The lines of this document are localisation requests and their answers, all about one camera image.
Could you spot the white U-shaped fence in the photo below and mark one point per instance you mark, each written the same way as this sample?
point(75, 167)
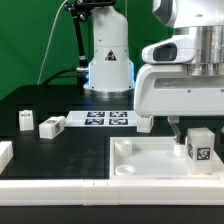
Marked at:
point(109, 191)

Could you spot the white marker base plate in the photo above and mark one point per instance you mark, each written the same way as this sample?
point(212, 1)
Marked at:
point(101, 119)

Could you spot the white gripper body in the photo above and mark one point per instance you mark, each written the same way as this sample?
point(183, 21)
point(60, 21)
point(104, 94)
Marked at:
point(167, 90)

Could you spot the white square tabletop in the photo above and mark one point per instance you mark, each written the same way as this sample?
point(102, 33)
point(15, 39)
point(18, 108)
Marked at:
point(153, 158)

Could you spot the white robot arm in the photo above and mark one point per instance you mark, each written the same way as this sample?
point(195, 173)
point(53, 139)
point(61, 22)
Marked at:
point(171, 54)

